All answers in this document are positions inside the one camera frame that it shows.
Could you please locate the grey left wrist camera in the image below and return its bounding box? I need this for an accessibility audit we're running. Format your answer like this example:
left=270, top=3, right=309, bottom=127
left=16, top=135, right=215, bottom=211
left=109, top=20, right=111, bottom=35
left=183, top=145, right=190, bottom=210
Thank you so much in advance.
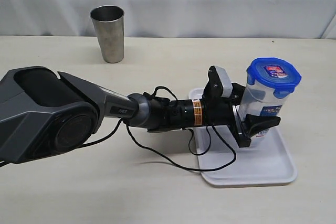
left=213, top=66, right=233, bottom=98

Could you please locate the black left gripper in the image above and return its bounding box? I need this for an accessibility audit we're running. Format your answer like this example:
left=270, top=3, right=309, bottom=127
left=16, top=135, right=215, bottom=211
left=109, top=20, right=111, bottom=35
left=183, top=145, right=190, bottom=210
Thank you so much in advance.
left=201, top=66, right=281, bottom=148

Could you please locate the stainless steel cup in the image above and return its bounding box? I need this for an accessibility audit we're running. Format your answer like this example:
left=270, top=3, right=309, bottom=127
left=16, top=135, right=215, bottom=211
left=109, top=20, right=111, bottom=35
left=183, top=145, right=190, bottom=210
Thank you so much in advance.
left=90, top=5, right=124, bottom=63

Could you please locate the clear plastic container with label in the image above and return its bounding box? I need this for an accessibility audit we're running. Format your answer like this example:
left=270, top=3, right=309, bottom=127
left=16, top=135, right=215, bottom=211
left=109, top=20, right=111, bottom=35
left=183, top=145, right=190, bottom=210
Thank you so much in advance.
left=238, top=75, right=293, bottom=121

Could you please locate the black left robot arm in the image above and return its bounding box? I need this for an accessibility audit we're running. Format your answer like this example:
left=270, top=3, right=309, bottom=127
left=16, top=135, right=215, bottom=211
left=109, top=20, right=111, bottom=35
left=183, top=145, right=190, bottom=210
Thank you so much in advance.
left=1, top=66, right=280, bottom=166

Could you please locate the white plastic tray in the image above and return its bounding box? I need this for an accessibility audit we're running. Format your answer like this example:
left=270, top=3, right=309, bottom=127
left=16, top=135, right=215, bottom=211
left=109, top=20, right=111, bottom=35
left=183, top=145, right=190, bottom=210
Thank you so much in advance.
left=187, top=87, right=298, bottom=188

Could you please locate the blue container lid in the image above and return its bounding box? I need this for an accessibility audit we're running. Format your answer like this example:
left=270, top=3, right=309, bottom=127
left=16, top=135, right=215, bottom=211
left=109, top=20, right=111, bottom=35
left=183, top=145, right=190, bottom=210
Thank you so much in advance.
left=246, top=57, right=301, bottom=99

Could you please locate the white backdrop curtain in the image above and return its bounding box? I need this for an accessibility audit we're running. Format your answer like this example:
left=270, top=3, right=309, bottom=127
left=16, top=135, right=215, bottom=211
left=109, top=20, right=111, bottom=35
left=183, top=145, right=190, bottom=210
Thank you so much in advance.
left=1, top=0, right=335, bottom=39

